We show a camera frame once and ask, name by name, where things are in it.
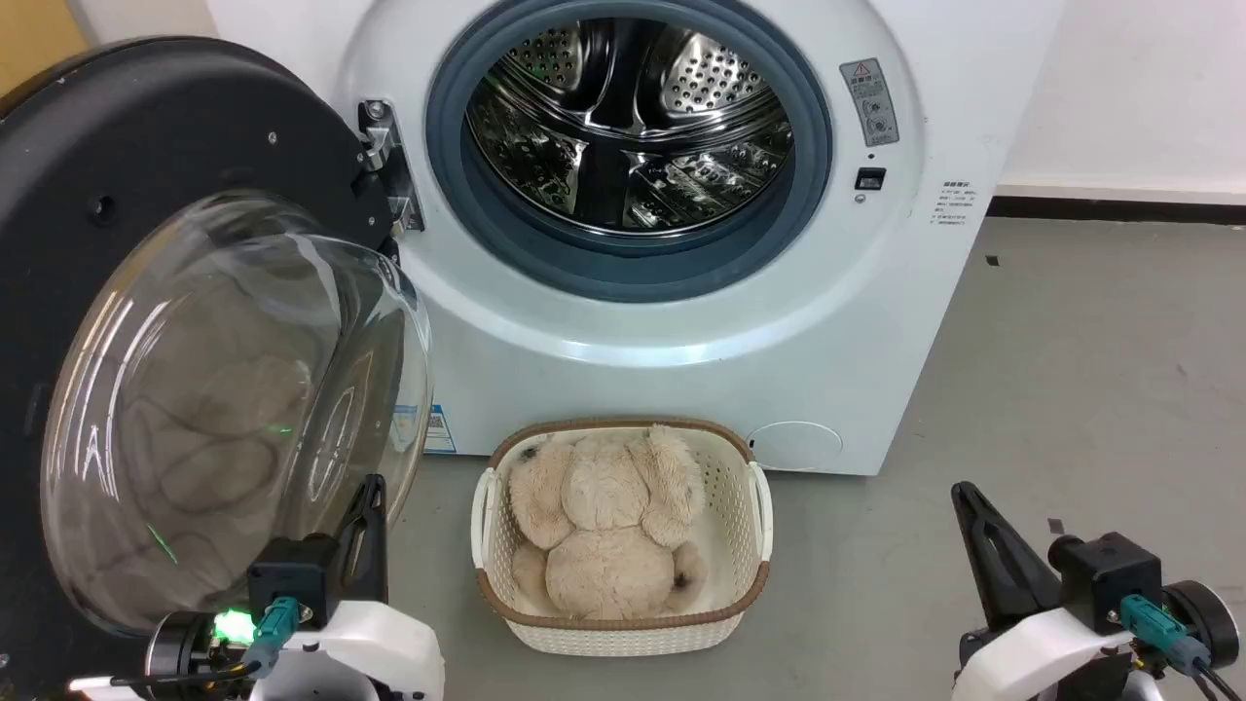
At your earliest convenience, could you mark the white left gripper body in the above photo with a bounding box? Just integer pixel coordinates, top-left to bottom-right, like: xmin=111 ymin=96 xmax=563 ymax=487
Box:
xmin=247 ymin=599 xmax=446 ymax=701

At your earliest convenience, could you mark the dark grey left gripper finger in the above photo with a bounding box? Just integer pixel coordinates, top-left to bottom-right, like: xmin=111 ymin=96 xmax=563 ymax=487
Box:
xmin=334 ymin=473 xmax=389 ymax=607

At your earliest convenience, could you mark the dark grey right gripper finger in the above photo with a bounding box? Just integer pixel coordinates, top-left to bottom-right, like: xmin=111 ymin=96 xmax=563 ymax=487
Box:
xmin=951 ymin=481 xmax=1063 ymax=632

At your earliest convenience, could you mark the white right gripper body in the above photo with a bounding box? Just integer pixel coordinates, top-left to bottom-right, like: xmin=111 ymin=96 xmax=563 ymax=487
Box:
xmin=952 ymin=604 xmax=1138 ymax=701

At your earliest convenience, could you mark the black round washer door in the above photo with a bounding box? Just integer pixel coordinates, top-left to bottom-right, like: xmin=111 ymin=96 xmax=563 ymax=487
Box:
xmin=0 ymin=36 xmax=434 ymax=701

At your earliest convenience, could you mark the white front-load washing machine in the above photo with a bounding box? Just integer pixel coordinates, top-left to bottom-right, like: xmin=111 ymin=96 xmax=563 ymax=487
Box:
xmin=206 ymin=0 xmax=1067 ymax=478

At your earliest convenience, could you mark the grey rubber door gasket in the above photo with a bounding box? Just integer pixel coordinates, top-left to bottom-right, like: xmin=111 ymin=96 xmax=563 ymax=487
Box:
xmin=425 ymin=0 xmax=834 ymax=304

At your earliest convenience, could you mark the metal door hinge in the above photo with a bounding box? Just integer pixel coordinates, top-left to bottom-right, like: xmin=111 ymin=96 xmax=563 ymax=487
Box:
xmin=357 ymin=98 xmax=425 ymax=236

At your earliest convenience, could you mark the steel washing drum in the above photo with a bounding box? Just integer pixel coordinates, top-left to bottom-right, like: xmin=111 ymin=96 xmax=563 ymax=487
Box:
xmin=465 ymin=17 xmax=794 ymax=238

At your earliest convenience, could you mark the teal left connector plug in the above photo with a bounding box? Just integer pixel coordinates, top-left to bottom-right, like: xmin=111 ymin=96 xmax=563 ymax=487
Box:
xmin=252 ymin=596 xmax=301 ymax=679

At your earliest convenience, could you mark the teal connector plug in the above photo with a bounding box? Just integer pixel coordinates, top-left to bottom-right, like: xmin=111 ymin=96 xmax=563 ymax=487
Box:
xmin=252 ymin=596 xmax=301 ymax=679
xmin=1118 ymin=595 xmax=1211 ymax=675

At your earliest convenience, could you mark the teal right connector plug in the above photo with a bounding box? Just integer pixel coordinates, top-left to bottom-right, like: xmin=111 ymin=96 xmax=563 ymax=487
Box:
xmin=1118 ymin=595 xmax=1211 ymax=675

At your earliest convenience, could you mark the blue white label sticker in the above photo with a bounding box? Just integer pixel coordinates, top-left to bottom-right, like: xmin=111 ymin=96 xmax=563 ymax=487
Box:
xmin=422 ymin=404 xmax=458 ymax=456

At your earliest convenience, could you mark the beige plush toy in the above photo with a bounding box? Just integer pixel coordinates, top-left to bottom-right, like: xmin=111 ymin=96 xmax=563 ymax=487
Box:
xmin=507 ymin=424 xmax=711 ymax=622

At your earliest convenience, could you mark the round filter cover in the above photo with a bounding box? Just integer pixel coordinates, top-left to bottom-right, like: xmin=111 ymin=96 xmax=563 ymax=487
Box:
xmin=749 ymin=421 xmax=844 ymax=472

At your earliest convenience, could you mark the white woven laundry basket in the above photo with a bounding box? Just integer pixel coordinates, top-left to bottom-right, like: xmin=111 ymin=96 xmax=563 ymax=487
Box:
xmin=471 ymin=417 xmax=774 ymax=657

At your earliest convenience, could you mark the small printed text label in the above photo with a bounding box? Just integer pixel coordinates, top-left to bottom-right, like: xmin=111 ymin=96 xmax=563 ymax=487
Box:
xmin=930 ymin=179 xmax=984 ymax=228

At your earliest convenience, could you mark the grey warning sticker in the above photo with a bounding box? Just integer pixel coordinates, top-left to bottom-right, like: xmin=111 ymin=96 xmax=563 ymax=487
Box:
xmin=840 ymin=57 xmax=900 ymax=148

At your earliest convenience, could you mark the yellow wooden panel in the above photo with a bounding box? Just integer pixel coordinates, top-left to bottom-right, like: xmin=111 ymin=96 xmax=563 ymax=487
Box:
xmin=0 ymin=0 xmax=91 ymax=98

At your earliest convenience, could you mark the thin black right cable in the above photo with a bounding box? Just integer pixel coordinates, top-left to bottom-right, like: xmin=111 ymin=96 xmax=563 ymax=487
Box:
xmin=1190 ymin=660 xmax=1246 ymax=701

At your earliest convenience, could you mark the thin black cable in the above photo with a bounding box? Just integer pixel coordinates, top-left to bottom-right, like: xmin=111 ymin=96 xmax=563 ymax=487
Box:
xmin=105 ymin=658 xmax=266 ymax=688
xmin=1190 ymin=660 xmax=1246 ymax=701

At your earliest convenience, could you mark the thin black left cable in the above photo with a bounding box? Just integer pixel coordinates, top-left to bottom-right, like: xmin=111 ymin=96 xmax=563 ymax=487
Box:
xmin=105 ymin=658 xmax=266 ymax=688

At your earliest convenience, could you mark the black wall baseboard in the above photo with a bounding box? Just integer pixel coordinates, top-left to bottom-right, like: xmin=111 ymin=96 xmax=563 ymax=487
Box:
xmin=987 ymin=196 xmax=1246 ymax=227

